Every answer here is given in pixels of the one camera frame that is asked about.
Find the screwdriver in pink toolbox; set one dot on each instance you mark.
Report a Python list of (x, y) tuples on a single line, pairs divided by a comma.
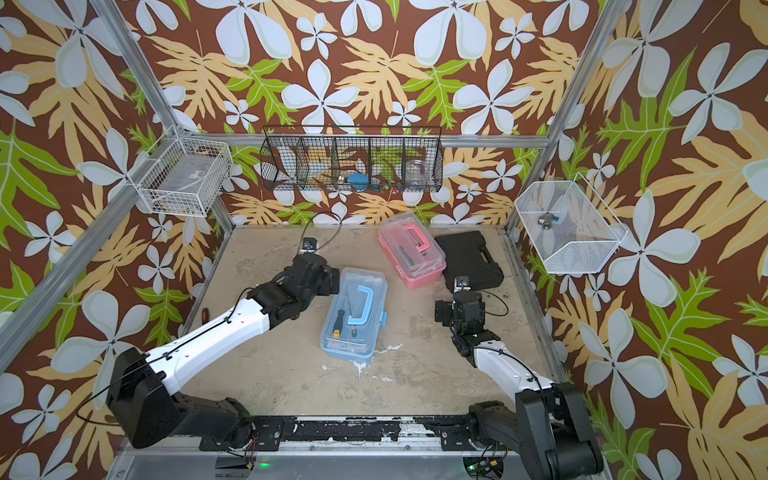
[(408, 251)]

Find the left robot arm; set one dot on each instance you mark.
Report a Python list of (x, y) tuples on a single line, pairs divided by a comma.
[(145, 392)]

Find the blue object in basket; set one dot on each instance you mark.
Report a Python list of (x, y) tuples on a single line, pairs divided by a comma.
[(358, 182)]

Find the white wire basket left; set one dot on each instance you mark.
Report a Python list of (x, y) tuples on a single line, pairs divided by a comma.
[(184, 174)]

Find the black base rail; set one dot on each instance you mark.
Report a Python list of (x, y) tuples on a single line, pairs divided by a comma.
[(451, 432)]

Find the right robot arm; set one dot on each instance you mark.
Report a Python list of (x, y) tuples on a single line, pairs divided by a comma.
[(550, 427)]

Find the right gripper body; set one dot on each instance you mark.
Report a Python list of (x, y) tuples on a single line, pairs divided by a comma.
[(449, 315)]

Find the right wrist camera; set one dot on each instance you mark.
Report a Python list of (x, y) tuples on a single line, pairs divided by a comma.
[(461, 284)]

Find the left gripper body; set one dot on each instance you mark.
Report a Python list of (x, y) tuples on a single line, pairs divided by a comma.
[(325, 288)]

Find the black wire mesh basket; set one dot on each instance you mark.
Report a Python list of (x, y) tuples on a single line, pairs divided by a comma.
[(393, 158)]

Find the black plastic tool case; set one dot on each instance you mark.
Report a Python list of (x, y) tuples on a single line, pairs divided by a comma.
[(467, 255)]

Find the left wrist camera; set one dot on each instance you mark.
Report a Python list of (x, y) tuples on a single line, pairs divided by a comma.
[(309, 245)]

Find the pink toolbox clear lid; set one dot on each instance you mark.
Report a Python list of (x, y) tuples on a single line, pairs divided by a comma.
[(431, 260)]

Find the metal object in basket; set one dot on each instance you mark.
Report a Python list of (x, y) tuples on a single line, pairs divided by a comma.
[(546, 221)]

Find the blue toolbox clear lid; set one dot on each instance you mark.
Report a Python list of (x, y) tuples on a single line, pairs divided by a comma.
[(356, 315)]

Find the short black yellow screwdriver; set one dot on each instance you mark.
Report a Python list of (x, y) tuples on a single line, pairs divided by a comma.
[(338, 324)]

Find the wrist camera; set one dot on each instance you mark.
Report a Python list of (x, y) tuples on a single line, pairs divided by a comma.
[(461, 284), (309, 245)]

